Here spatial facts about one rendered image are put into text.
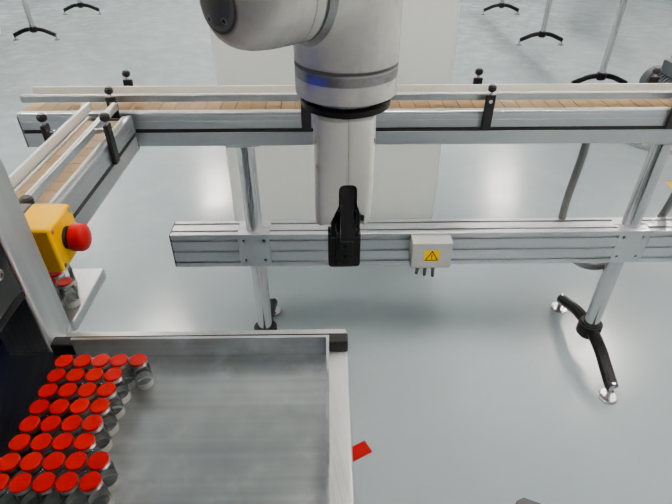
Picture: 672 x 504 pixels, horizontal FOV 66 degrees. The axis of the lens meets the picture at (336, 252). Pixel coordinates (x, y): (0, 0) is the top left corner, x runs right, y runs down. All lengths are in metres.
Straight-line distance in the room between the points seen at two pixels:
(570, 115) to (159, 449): 1.22
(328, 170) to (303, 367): 0.34
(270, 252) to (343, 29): 1.24
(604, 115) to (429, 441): 1.05
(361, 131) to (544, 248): 1.33
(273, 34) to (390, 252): 1.28
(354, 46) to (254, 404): 0.44
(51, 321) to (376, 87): 0.56
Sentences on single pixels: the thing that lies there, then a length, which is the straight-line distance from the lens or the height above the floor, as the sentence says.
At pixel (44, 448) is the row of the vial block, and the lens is 0.65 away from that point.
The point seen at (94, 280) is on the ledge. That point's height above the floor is 0.88.
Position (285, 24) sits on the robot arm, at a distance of 0.35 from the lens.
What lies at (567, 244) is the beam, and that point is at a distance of 1.72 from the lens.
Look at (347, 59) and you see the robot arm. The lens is 0.40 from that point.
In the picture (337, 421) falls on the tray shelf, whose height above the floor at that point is 0.88.
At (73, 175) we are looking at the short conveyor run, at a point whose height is 0.93.
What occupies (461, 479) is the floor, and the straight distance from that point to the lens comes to 1.67.
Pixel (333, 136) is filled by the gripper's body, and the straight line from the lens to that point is 0.41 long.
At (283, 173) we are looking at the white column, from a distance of 2.10.
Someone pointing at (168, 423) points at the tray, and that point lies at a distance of 0.67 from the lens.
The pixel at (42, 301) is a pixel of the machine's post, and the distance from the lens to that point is 0.78.
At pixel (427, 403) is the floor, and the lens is 1.80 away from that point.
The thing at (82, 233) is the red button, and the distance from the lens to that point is 0.80.
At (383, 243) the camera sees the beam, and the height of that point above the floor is 0.51.
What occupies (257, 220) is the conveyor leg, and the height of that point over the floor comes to 0.59.
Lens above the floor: 1.40
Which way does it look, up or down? 36 degrees down
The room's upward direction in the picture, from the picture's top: straight up
